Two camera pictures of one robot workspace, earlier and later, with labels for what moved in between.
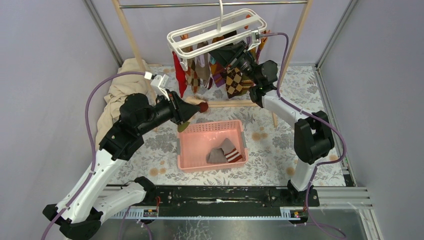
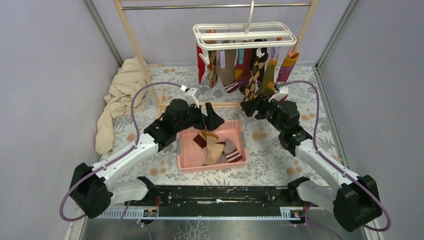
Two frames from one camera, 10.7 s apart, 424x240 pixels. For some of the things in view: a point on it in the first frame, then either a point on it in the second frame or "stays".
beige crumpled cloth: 121,87 stays
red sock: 180,74 to 201,64
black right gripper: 225,56 to 261,102
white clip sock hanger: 204,37 to 260,35
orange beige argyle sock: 192,77 to 212,56
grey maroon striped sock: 232,155 stays
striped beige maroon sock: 202,104 to 214,149
